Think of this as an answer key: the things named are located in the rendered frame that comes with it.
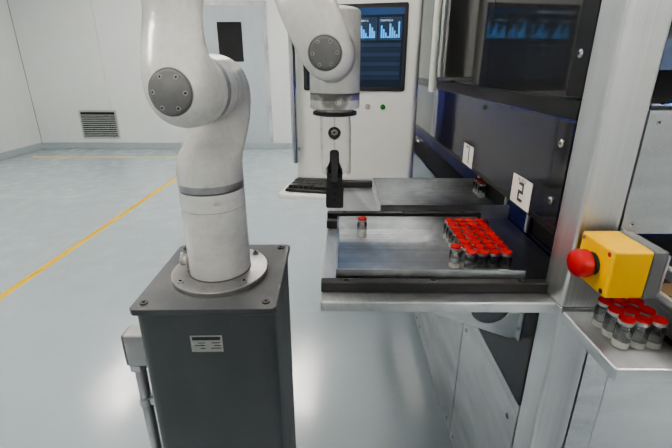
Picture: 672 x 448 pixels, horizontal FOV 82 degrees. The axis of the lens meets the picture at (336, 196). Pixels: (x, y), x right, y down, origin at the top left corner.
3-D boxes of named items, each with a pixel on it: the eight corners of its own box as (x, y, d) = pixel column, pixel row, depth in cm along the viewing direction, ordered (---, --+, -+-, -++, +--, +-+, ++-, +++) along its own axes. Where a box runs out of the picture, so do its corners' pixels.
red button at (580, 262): (586, 268, 57) (592, 244, 56) (603, 282, 53) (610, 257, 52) (560, 268, 57) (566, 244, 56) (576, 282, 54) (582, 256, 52)
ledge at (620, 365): (644, 320, 64) (647, 311, 63) (717, 381, 51) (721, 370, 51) (560, 320, 64) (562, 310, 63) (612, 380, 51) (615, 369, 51)
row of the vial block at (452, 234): (451, 235, 90) (452, 217, 89) (476, 275, 73) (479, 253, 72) (441, 235, 90) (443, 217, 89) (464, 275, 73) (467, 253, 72)
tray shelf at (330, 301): (469, 189, 132) (470, 184, 131) (600, 313, 66) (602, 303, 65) (330, 188, 132) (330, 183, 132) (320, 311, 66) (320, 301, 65)
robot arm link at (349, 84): (357, 95, 60) (361, 91, 68) (359, 1, 55) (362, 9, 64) (304, 94, 61) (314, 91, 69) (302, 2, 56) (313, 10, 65)
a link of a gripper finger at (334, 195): (343, 176, 66) (343, 212, 68) (343, 171, 69) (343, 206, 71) (325, 176, 66) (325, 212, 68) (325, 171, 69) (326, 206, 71)
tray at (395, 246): (475, 230, 94) (477, 216, 93) (522, 287, 70) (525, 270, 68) (337, 229, 95) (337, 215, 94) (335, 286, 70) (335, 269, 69)
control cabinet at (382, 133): (412, 172, 175) (424, -21, 150) (411, 184, 157) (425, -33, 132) (305, 167, 185) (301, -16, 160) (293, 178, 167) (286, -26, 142)
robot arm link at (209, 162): (165, 194, 68) (143, 51, 60) (209, 168, 85) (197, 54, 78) (230, 197, 67) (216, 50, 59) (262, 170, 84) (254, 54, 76)
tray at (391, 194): (475, 188, 127) (476, 178, 125) (507, 217, 102) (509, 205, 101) (372, 187, 127) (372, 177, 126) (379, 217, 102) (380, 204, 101)
